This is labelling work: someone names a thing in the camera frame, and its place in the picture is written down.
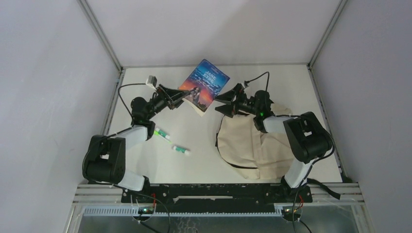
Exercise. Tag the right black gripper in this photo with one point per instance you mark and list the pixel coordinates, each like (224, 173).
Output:
(230, 109)

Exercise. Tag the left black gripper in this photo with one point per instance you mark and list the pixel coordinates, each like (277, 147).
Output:
(174, 98)

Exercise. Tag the Jane Eyre paperback book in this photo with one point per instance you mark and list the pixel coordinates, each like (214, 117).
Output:
(204, 84)

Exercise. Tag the beige canvas backpack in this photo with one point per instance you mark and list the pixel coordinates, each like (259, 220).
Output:
(256, 155)

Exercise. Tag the green pen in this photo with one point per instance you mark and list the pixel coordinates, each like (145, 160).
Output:
(161, 136)

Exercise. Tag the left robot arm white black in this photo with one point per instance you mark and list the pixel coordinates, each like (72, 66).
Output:
(105, 159)

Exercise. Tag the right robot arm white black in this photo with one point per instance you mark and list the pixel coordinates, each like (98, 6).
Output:
(310, 142)

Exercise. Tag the green white glue stick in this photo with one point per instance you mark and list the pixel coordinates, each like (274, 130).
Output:
(181, 150)

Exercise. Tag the black mounting base rail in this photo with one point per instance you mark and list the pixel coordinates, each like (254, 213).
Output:
(236, 197)

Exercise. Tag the white slotted cable duct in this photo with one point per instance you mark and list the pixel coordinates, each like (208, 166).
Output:
(146, 211)

